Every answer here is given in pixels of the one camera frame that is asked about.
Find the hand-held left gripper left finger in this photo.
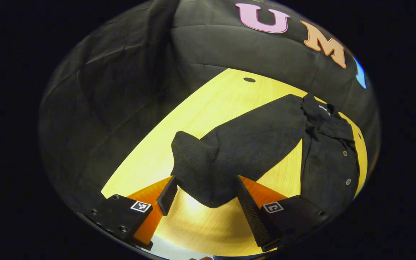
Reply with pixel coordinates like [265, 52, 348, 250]
[87, 176, 178, 251]

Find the black button-up shirt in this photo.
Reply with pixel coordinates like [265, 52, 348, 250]
[171, 93, 361, 213]

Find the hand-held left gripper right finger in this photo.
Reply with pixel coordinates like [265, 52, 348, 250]
[235, 175, 329, 252]

